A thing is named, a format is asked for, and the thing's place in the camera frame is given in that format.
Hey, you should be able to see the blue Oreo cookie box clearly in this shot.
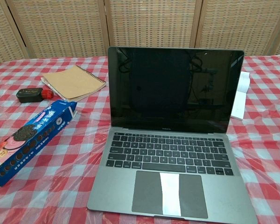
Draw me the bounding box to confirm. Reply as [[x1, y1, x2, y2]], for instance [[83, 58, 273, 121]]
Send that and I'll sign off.
[[0, 99, 78, 188]]

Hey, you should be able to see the grey laptop computer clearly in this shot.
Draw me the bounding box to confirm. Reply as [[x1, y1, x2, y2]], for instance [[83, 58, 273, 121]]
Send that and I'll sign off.
[[86, 46, 259, 224]]

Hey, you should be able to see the brown spiral notebook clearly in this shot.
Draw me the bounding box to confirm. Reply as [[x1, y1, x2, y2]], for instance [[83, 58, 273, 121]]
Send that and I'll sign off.
[[41, 65, 107, 103]]

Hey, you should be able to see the black case with red cap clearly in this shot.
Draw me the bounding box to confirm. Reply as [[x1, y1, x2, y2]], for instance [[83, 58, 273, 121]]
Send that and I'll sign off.
[[16, 87, 54, 104]]

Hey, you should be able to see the woven rattan folding screen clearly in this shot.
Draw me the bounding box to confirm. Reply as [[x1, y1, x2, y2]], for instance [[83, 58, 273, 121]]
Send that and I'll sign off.
[[0, 0, 280, 68]]

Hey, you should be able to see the white open book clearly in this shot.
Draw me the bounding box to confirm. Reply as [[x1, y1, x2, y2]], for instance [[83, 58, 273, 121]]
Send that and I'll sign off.
[[231, 71, 250, 121]]

